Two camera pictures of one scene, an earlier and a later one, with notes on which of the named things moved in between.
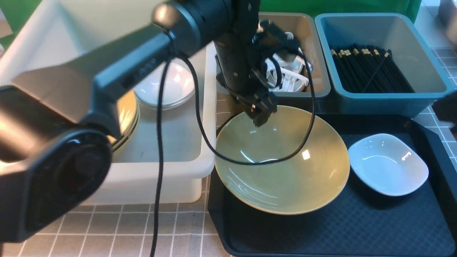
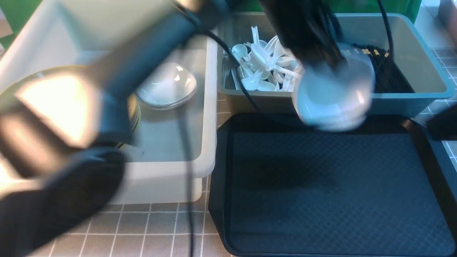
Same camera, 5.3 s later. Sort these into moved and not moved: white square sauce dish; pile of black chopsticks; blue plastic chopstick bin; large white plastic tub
Moved: white square sauce dish
Not moved: blue plastic chopstick bin; pile of black chopsticks; large white plastic tub
